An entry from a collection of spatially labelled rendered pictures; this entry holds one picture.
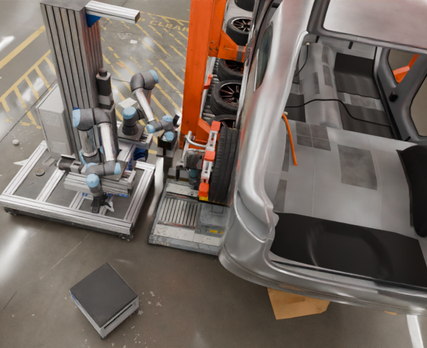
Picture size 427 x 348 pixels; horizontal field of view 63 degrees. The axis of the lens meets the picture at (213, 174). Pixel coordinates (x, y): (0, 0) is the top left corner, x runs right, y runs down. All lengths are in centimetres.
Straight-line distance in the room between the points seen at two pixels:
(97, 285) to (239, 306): 123
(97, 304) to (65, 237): 96
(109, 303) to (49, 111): 152
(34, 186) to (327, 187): 273
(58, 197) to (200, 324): 178
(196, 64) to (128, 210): 150
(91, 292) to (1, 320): 79
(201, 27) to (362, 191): 181
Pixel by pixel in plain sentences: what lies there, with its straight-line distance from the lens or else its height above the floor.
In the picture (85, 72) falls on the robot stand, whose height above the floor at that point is 161.
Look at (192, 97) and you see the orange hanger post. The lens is 315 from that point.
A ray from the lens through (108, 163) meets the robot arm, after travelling 241.
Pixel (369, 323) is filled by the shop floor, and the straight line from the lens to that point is 369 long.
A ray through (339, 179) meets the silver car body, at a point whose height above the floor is 102.
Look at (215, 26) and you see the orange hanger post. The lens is 493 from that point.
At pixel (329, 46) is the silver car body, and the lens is 502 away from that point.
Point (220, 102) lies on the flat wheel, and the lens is 429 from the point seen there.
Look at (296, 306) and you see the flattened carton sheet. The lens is 345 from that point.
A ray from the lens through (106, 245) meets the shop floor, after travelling 352.
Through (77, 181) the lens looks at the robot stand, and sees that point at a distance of 305.
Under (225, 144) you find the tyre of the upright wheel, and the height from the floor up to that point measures 116.
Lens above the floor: 302
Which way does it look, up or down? 47 degrees down
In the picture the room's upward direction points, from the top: 11 degrees clockwise
